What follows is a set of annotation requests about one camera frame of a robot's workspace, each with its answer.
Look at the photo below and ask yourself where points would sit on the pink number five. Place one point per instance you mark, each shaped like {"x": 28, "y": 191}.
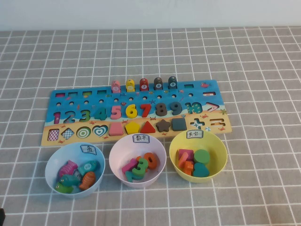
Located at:
{"x": 116, "y": 111}

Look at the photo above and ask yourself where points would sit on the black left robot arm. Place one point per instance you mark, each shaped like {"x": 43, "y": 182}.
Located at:
{"x": 2, "y": 219}

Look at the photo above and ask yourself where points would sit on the blue wooden puzzle board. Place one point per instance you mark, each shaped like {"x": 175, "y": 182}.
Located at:
{"x": 181, "y": 117}

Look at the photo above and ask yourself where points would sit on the light pink bowl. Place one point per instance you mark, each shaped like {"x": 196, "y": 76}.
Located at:
{"x": 122, "y": 150}

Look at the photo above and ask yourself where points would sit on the small orange number piece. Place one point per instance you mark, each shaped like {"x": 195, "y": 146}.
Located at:
{"x": 138, "y": 159}

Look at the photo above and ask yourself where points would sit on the orange stick piece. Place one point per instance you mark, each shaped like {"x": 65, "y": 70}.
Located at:
{"x": 183, "y": 159}

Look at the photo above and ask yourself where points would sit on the orange plus sign piece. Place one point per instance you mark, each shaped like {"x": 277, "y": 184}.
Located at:
{"x": 188, "y": 167}

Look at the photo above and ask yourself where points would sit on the teal number piece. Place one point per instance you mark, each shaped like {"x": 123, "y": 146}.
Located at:
{"x": 131, "y": 177}

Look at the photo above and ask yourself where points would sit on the yellow bowl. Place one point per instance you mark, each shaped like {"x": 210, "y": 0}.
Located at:
{"x": 218, "y": 153}

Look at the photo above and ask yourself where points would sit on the light blue bowl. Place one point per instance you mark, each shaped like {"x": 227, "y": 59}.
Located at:
{"x": 58, "y": 155}

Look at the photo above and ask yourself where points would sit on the red number seven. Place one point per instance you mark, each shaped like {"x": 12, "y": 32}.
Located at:
{"x": 145, "y": 106}

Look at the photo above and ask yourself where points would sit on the brown number eight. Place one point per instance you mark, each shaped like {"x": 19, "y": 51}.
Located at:
{"x": 161, "y": 109}

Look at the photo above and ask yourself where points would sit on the red triangle block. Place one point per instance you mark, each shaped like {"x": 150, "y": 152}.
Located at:
{"x": 148, "y": 129}

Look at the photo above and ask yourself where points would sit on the brown star block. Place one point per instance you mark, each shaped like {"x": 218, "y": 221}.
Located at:
{"x": 163, "y": 126}

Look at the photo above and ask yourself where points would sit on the yellow number six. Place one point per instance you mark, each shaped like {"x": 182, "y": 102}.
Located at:
{"x": 128, "y": 113}

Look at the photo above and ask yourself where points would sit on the yellow pentagon block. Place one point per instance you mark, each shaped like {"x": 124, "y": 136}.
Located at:
{"x": 132, "y": 129}

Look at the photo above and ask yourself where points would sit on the white paper label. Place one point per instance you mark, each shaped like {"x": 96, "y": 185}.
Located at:
{"x": 194, "y": 134}
{"x": 88, "y": 150}
{"x": 141, "y": 138}

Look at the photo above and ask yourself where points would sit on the red fish peg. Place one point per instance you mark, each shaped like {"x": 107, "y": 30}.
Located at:
{"x": 144, "y": 85}

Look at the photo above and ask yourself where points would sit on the brown fish peg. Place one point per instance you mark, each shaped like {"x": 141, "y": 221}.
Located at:
{"x": 158, "y": 84}

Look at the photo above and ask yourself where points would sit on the dark grey number nine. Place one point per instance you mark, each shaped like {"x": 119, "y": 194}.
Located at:
{"x": 179, "y": 107}

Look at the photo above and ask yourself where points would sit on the dark grey square block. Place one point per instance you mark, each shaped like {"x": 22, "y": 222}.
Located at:
{"x": 179, "y": 124}

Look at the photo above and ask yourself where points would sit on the yellow fish peg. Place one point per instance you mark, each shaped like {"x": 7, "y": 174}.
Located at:
{"x": 130, "y": 86}

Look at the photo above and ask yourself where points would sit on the dark grey fish peg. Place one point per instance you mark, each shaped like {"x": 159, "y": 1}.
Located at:
{"x": 172, "y": 83}

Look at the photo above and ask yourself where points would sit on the pink trapezoid block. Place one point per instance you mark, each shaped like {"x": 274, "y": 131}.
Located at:
{"x": 116, "y": 130}

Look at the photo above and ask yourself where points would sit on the pink fish peg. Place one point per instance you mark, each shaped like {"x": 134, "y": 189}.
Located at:
{"x": 115, "y": 87}

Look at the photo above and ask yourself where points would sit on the green number three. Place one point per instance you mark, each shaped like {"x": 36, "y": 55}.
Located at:
{"x": 145, "y": 166}

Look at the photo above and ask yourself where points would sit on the pink rectangle block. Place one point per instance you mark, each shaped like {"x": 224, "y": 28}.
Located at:
{"x": 189, "y": 154}

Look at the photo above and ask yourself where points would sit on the magenta number one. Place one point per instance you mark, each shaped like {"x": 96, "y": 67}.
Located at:
{"x": 129, "y": 165}

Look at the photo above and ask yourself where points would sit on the green round block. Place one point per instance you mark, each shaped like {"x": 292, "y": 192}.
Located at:
{"x": 201, "y": 156}

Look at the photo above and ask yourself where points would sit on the teal heart block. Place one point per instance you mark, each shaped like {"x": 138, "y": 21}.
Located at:
{"x": 201, "y": 170}

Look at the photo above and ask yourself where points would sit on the magenta wooden fish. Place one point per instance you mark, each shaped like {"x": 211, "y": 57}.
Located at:
{"x": 67, "y": 168}

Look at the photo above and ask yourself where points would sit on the dark teal wooden fish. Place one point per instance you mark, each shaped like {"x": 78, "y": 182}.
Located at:
{"x": 70, "y": 180}

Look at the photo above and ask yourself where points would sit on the green wooden fish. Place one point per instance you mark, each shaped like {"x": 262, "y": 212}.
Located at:
{"x": 63, "y": 188}

